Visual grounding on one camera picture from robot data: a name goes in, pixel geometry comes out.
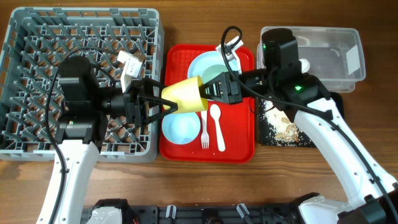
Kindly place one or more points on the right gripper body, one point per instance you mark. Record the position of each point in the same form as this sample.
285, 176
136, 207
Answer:
236, 96

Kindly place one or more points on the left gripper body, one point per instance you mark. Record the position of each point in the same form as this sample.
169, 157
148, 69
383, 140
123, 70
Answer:
129, 106

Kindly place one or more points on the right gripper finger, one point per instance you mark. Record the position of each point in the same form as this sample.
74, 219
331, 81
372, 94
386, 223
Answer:
218, 84
214, 96

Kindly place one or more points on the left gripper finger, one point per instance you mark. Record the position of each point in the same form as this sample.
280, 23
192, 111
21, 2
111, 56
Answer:
155, 88
152, 108

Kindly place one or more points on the pale green bowl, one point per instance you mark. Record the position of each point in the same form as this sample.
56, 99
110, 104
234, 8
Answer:
212, 72

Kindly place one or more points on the yellow plastic cup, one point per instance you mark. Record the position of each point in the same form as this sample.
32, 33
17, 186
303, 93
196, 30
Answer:
186, 95

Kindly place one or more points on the light blue small bowl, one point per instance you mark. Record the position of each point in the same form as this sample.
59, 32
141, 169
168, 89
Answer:
181, 128

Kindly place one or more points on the white plastic fork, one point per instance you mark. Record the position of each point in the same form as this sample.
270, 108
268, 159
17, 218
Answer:
204, 135

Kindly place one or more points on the rice and peanut shell scraps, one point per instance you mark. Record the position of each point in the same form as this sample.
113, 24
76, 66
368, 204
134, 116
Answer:
280, 130

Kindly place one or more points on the white napkin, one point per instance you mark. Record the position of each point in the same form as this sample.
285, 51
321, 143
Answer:
305, 64

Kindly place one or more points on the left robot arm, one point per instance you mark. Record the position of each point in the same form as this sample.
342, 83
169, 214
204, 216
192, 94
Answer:
81, 130

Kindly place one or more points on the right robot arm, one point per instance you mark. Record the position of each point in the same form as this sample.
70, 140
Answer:
370, 190

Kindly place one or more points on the grey plastic dishwasher rack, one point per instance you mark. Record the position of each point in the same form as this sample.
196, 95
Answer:
36, 41

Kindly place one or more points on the white plastic spoon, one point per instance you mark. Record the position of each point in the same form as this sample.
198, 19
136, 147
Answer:
215, 113

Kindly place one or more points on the light blue round plate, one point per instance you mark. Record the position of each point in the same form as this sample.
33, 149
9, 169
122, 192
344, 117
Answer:
202, 62

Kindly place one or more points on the red plastic serving tray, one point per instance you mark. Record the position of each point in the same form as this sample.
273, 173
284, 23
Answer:
237, 121

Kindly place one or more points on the black plastic tray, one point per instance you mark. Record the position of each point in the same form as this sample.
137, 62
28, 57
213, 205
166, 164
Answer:
304, 140

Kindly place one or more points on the clear plastic bin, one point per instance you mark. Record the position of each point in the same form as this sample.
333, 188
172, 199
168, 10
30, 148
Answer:
335, 55

